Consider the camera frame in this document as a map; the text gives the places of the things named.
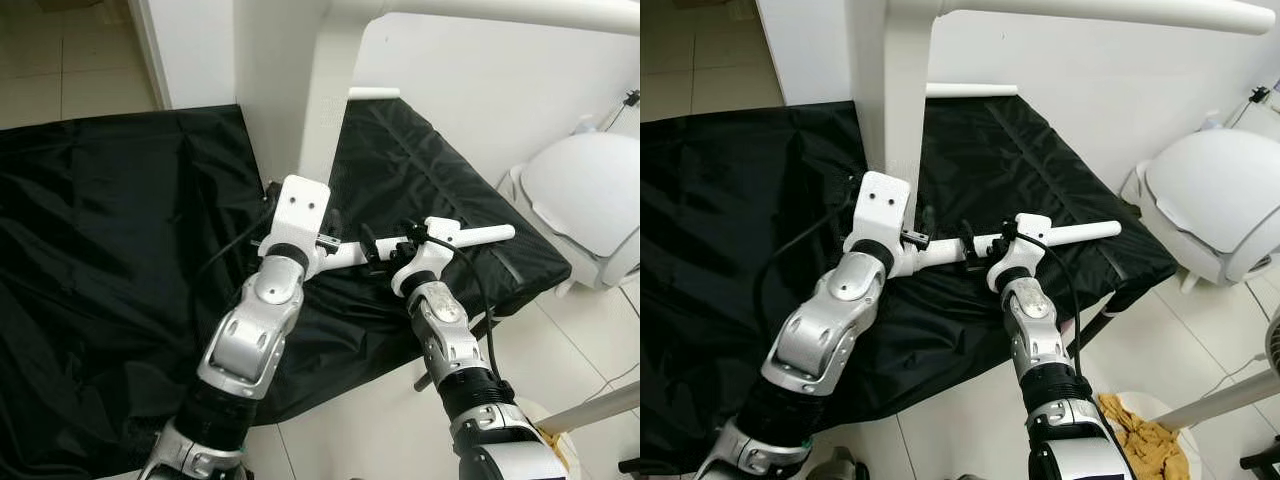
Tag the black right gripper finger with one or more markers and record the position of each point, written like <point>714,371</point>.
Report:
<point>967,242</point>
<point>369,245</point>

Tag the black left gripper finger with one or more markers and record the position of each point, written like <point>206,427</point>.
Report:
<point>337,220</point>
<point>927,218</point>

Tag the white plastic table top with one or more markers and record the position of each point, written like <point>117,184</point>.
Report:
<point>340,100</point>
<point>905,100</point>

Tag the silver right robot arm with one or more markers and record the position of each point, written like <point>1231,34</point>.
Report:
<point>1035,340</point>
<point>450,345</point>

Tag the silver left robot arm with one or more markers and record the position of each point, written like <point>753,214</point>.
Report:
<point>250,330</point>
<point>820,330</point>

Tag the black tablecloth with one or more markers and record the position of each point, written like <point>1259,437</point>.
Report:
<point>100,250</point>
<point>740,240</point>

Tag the white round appliance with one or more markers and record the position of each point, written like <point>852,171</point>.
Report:
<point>1215,200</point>
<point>580,205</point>

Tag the grey right robot foot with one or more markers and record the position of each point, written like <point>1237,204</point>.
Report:
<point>975,476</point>

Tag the grey robot foot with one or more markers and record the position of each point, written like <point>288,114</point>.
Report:
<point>975,476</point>
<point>838,466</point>

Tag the grey left robot foot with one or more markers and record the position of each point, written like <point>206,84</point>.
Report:
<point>838,466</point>

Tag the yellow cloth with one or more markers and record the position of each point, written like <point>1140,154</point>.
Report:
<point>1140,440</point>
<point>552,445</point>

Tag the black power plug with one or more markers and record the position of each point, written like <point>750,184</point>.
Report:
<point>631,99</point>
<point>1260,94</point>

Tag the black stand base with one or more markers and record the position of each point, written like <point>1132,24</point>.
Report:
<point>630,462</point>
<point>1262,459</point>

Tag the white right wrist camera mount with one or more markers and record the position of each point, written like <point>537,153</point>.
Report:
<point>1032,230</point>
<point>440,235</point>

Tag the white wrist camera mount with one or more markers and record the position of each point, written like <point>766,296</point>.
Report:
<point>300,205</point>
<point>440,235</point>
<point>1032,230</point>
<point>880,200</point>

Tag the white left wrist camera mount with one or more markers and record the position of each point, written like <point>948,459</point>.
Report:
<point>880,200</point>
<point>300,205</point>

